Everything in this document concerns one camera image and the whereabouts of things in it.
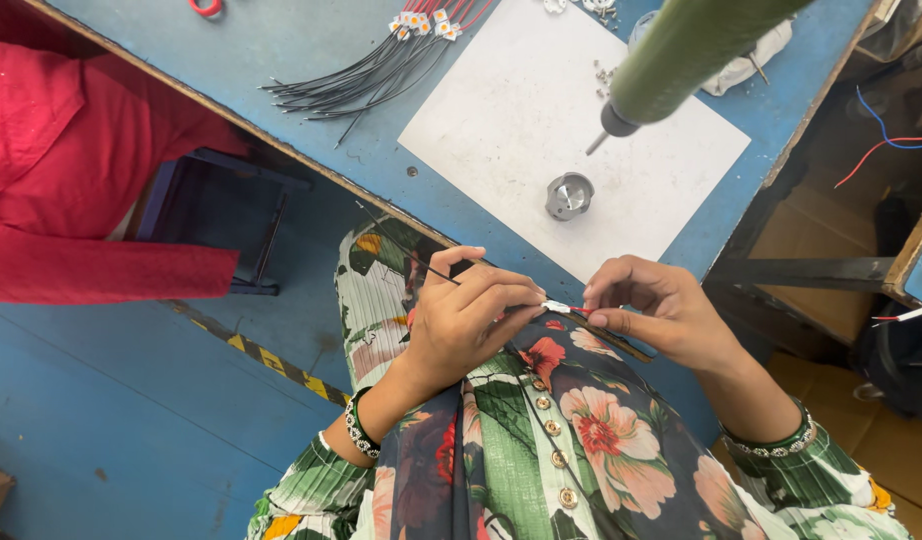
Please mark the person's left hand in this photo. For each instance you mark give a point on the person's left hand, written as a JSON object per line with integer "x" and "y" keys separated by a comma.
{"x": 446, "y": 322}

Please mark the person's right hand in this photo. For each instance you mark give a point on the person's right hand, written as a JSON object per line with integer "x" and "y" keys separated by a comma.
{"x": 678, "y": 315}

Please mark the green beaded bangle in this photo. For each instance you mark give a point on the green beaded bangle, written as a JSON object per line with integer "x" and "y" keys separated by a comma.
{"x": 776, "y": 450}
{"x": 358, "y": 431}

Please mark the brown cardboard box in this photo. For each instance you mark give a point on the brown cardboard box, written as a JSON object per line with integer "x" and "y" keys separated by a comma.
{"x": 813, "y": 247}

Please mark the silver metal lamp housing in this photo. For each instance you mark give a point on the silver metal lamp housing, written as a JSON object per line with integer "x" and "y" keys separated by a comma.
{"x": 568, "y": 196}

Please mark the person's green floral dress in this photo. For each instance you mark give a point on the person's green floral dress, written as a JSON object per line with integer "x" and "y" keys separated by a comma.
{"x": 581, "y": 450}

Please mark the dark blue metal stool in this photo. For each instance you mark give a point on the dark blue metal stool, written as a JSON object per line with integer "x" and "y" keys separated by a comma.
{"x": 270, "y": 247}

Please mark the white paper sheet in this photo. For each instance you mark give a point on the white paper sheet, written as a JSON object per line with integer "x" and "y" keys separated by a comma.
{"x": 506, "y": 135}

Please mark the black bag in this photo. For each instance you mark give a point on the black bag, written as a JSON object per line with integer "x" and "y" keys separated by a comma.
{"x": 903, "y": 367}

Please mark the cardboard sheets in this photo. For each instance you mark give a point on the cardboard sheets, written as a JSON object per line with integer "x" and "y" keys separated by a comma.
{"x": 881, "y": 457}

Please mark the white cloth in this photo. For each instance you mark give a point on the white cloth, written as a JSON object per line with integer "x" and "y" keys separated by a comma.
{"x": 738, "y": 71}

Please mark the heap of small screws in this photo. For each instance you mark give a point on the heap of small screws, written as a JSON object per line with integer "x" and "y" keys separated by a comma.
{"x": 603, "y": 75}

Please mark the green hanging electric screwdriver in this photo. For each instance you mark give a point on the green hanging electric screwdriver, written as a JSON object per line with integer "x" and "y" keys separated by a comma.
{"x": 686, "y": 52}

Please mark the clear plastic cup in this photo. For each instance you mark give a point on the clear plastic cup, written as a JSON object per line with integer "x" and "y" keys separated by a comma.
{"x": 639, "y": 26}

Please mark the white parts with screws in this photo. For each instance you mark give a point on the white parts with screws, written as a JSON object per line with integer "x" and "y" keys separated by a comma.
{"x": 600, "y": 6}

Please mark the small white plastic part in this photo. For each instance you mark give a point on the small white plastic part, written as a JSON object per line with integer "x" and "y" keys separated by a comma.
{"x": 555, "y": 4}

